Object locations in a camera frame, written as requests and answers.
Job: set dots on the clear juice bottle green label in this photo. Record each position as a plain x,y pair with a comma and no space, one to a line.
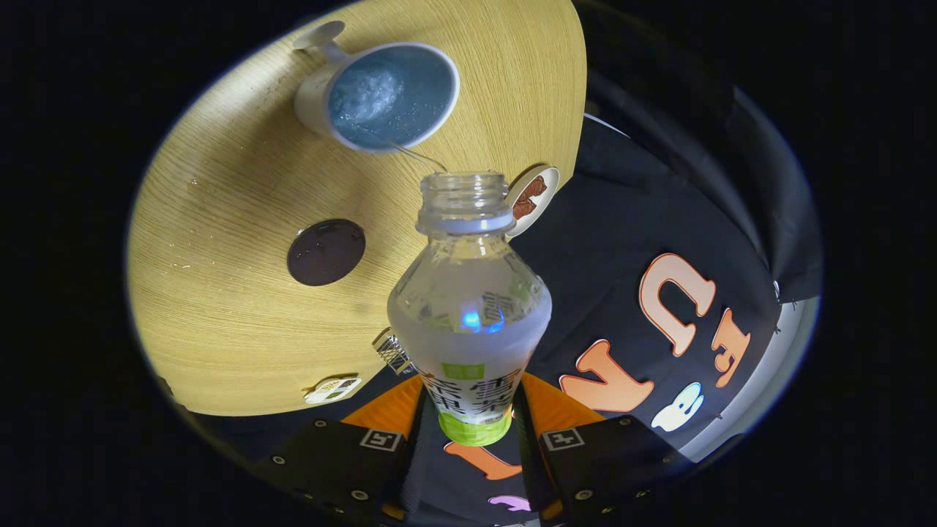
468,329

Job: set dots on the small white dish of beans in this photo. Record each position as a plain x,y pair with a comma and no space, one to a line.
333,390

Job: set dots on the metal mesh holder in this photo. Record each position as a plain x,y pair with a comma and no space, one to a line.
393,353

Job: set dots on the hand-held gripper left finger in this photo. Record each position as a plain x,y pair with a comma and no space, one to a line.
329,457

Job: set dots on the wooden table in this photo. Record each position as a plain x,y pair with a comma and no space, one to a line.
234,315

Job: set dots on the brown meat piece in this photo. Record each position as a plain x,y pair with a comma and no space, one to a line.
537,187
522,208

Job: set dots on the small beige plate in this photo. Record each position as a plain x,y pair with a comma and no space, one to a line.
549,197

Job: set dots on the white cup blue inside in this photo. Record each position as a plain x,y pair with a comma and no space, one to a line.
388,95

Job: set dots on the dark brown round coaster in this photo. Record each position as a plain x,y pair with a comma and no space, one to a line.
326,252

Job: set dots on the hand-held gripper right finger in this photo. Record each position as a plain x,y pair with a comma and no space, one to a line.
615,461

